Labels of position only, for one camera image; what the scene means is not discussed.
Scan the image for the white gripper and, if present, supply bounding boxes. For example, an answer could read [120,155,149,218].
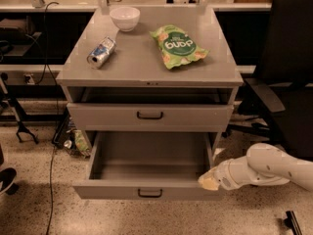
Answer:
[198,160,243,191]

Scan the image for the grey drawer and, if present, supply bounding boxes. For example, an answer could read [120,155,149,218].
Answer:
[67,103,233,132]
[73,132,222,201]

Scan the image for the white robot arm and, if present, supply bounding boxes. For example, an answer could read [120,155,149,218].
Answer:
[198,143,313,192]

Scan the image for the grey drawer cabinet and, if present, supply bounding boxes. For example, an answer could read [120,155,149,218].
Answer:
[57,6,243,152]

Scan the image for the grey top drawer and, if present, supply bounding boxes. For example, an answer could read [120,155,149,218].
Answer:
[67,103,233,132]

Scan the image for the black bar bottom right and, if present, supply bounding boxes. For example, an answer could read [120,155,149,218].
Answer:
[284,211,302,235]

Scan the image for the black office chair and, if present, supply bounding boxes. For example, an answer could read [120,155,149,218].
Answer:
[227,0,313,161]

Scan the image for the green chip bag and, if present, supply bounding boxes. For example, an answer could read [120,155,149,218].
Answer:
[150,24,208,70]

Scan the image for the floor clutter beside cabinet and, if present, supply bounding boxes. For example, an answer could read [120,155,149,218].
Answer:
[52,110,90,158]

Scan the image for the blue silver soda can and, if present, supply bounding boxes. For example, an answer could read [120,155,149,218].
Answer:
[87,36,116,69]

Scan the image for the white bowl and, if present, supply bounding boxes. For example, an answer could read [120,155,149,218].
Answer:
[110,7,141,31]

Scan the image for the black wheel base left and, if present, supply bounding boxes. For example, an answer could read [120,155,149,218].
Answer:
[0,167,19,195]

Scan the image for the white power outlet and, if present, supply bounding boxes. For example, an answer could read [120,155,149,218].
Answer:
[24,74,34,85]

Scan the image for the black stand leg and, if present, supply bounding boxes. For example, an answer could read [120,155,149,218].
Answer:
[0,72,39,144]

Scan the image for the black floor cable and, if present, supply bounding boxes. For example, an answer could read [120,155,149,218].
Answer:
[33,1,62,235]

